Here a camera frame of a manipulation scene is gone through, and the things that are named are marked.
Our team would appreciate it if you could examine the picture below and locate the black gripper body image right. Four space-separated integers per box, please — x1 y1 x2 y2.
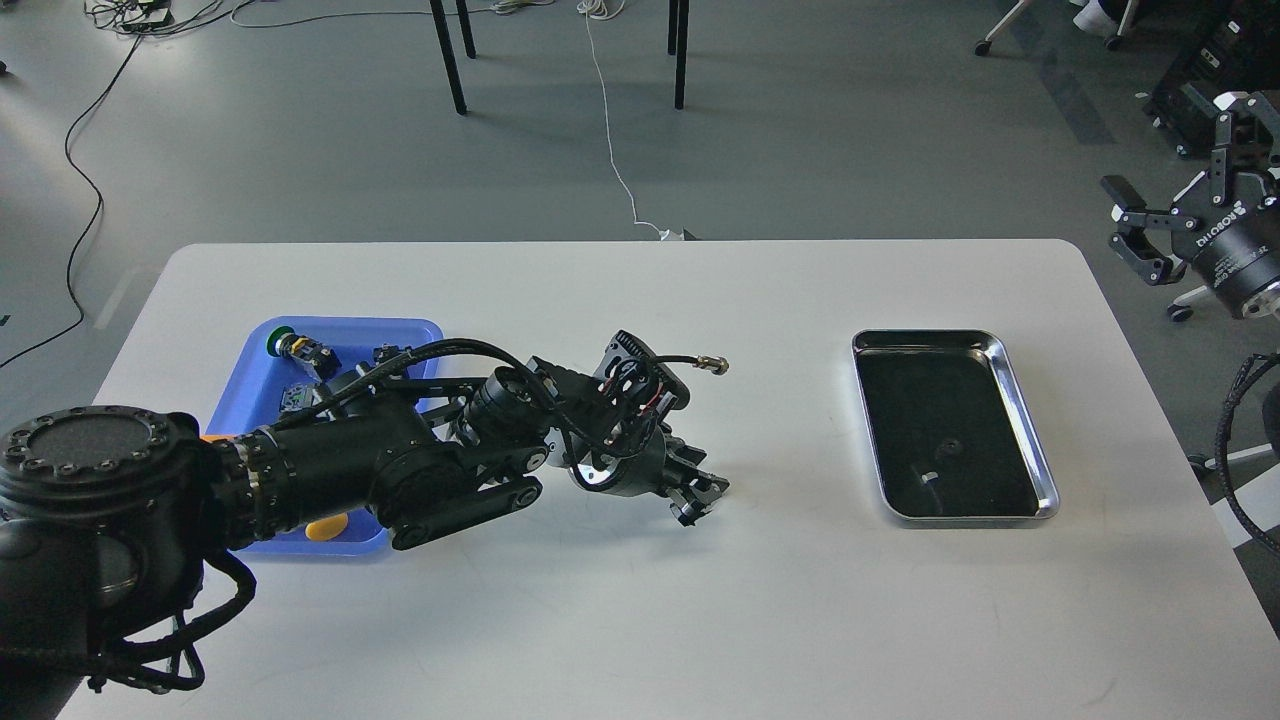
1175 170 1279 319

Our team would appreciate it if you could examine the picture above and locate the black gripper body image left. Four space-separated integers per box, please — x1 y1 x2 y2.
564 421 689 498

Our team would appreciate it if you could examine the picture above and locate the black robot arm image left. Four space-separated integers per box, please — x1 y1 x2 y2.
3 331 730 719

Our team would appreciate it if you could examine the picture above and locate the silver metal tray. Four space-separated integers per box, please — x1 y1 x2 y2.
851 329 1061 528

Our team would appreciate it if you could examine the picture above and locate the blue plastic tray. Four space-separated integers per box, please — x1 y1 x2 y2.
206 315 443 560

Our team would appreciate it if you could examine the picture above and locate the office chair base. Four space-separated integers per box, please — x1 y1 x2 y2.
975 0 1140 56

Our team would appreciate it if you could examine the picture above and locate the small black contact block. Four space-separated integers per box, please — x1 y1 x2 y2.
372 345 404 365

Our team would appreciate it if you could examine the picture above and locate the black angled table leg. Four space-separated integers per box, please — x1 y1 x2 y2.
428 0 477 117

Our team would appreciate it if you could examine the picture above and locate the yellow push button switch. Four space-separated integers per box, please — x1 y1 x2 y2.
303 512 349 543

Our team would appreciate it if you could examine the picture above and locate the red push button switch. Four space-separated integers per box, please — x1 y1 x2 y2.
279 382 326 415

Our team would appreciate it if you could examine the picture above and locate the green push button switch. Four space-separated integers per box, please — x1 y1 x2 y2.
265 325 340 382

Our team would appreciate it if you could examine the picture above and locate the white floor cable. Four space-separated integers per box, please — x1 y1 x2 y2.
577 0 696 242

